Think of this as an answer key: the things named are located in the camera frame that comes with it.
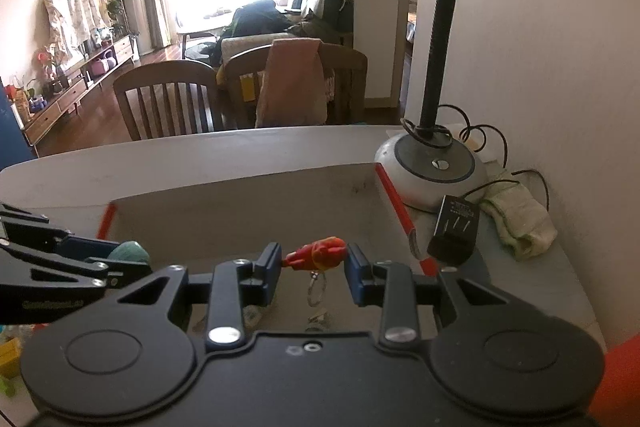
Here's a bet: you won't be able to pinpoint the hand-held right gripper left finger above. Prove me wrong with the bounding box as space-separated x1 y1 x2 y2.
107 241 284 346

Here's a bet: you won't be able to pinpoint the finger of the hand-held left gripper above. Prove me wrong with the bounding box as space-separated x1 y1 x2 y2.
0 239 152 292
0 202 121 260

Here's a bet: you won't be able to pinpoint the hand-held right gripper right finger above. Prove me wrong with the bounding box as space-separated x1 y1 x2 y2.
344 242 523 344

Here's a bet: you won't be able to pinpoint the small teal object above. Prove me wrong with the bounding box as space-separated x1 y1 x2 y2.
107 241 151 266

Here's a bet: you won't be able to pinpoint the red figure keychain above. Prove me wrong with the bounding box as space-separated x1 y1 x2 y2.
282 236 347 308

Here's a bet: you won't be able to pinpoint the red and white cardboard box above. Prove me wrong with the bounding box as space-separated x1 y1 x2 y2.
97 162 442 333

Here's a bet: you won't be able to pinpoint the yellow toy block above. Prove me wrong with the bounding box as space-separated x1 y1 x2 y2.
0 338 24 378

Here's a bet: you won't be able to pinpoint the black power adapter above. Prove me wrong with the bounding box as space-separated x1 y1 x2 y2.
426 195 481 266

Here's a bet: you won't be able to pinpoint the grey desk lamp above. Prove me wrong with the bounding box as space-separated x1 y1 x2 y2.
300 0 489 214

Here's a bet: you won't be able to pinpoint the blue board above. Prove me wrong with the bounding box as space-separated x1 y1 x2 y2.
0 77 29 168

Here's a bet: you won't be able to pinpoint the wooden TV cabinet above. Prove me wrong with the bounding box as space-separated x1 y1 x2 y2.
22 34 139 146

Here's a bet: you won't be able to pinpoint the white cloth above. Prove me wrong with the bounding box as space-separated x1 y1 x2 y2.
477 174 559 263

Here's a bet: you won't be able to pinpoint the brown wooden chair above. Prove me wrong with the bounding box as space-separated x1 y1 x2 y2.
112 59 226 141
220 39 369 130

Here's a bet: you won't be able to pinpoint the pink cloth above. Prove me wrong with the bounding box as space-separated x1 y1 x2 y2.
255 38 329 128

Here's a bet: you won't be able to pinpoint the red flower bouquet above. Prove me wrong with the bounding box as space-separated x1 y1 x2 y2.
32 47 64 82

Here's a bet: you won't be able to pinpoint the beige sofa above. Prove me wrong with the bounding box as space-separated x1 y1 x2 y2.
220 33 301 60

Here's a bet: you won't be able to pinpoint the hanging floral clothes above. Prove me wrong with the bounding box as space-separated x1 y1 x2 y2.
42 0 109 58

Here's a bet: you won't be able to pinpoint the coffee table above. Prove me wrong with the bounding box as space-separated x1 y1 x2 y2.
176 13 236 54

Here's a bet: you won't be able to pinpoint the dark clothes pile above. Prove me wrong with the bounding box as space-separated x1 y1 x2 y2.
231 0 301 38

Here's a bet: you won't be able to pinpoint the black lamp cable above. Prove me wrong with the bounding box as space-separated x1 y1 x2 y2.
400 104 552 212

